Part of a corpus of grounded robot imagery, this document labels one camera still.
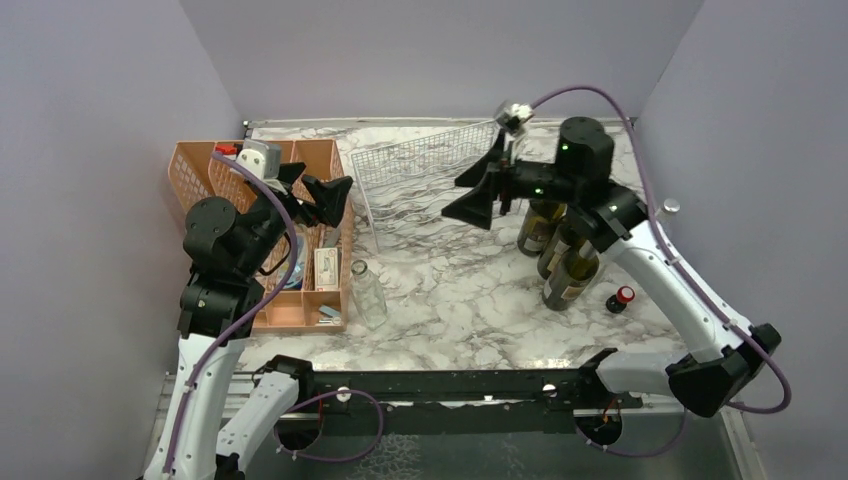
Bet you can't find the black mounting rail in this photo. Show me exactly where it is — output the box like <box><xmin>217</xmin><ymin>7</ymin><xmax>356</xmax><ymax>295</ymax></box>
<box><xmin>273</xmin><ymin>368</ymin><xmax>642</xmax><ymax>440</ymax></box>

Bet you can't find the white wire wine rack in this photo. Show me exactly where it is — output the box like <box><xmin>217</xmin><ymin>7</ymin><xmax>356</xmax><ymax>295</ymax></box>
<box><xmin>350</xmin><ymin>120</ymin><xmax>520</xmax><ymax>254</ymax></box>

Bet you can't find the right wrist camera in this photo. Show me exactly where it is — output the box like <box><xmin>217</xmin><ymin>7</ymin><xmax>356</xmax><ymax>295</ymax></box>
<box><xmin>494</xmin><ymin>101</ymin><xmax>535</xmax><ymax>139</ymax></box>

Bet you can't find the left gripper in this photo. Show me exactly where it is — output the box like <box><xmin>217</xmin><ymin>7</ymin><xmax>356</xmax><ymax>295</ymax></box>
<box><xmin>237</xmin><ymin>161</ymin><xmax>352</xmax><ymax>277</ymax></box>

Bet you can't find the clear glass bottle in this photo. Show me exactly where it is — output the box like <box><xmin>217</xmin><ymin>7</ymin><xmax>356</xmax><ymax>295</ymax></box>
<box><xmin>350</xmin><ymin>259</ymin><xmax>388</xmax><ymax>330</ymax></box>

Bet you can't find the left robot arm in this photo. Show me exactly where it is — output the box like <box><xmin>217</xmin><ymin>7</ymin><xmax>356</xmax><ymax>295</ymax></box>
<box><xmin>143</xmin><ymin>158</ymin><xmax>353</xmax><ymax>479</ymax></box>

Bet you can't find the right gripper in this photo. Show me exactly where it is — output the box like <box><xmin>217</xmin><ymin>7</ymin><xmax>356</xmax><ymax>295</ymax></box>
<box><xmin>442</xmin><ymin>129</ymin><xmax>582</xmax><ymax>230</ymax></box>

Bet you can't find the orange plastic file organizer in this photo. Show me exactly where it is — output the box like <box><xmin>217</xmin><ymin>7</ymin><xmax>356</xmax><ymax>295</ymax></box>
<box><xmin>168</xmin><ymin>139</ymin><xmax>354</xmax><ymax>334</ymax></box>

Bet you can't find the green wine bottle brown label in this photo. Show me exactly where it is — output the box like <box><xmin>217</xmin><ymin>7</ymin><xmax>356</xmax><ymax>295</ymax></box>
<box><xmin>516</xmin><ymin>200</ymin><xmax>566</xmax><ymax>257</ymax></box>

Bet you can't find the small white box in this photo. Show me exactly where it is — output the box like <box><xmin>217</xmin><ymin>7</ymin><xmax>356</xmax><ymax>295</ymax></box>
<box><xmin>313</xmin><ymin>247</ymin><xmax>340</xmax><ymax>291</ymax></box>

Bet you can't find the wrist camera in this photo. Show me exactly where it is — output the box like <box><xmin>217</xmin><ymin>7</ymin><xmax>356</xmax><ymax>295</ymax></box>
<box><xmin>494</xmin><ymin>101</ymin><xmax>535</xmax><ymax>139</ymax></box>
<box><xmin>236</xmin><ymin>139</ymin><xmax>282</xmax><ymax>180</ymax></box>

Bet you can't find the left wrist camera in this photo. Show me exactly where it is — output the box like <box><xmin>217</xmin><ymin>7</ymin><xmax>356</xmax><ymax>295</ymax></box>
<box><xmin>236</xmin><ymin>139</ymin><xmax>282</xmax><ymax>180</ymax></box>

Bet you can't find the dark green wine bottle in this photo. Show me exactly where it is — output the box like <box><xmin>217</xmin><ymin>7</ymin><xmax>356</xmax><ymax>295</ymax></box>
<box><xmin>537</xmin><ymin>222</ymin><xmax>584</xmax><ymax>280</ymax></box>

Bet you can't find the green wine bottle white label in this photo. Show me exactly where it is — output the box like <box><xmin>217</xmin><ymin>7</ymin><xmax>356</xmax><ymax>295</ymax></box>
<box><xmin>542</xmin><ymin>242</ymin><xmax>600</xmax><ymax>311</ymax></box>

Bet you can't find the clear bottle silver cap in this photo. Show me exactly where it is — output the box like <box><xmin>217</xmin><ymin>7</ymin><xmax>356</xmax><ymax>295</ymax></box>
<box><xmin>655</xmin><ymin>198</ymin><xmax>681</xmax><ymax>237</ymax></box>

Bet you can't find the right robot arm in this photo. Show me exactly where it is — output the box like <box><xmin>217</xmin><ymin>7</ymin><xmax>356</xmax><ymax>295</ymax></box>
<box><xmin>442</xmin><ymin>117</ymin><xmax>781</xmax><ymax>418</ymax></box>

